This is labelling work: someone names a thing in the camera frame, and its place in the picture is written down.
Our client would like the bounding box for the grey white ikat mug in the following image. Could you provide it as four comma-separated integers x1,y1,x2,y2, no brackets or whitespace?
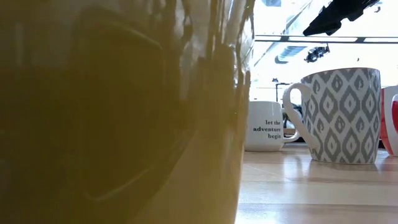
282,67,382,166

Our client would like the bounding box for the white mug with black lettering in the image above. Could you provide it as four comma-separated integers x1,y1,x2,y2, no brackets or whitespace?
244,100,301,153

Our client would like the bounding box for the cream yellow mug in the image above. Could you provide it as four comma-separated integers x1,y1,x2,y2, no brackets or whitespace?
0,0,256,224

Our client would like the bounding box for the overhead light bar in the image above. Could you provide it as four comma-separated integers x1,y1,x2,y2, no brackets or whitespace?
254,33,398,45

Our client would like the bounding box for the ceiling air vent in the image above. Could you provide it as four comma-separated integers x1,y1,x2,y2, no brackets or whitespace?
274,45,308,65

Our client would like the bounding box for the black background table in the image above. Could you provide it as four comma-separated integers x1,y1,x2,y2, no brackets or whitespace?
271,77,293,103

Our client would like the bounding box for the red and white mug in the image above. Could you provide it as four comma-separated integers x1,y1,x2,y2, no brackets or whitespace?
379,85,398,157

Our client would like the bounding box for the black ceiling-mounted camera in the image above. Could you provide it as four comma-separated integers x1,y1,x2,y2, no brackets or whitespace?
303,44,331,64

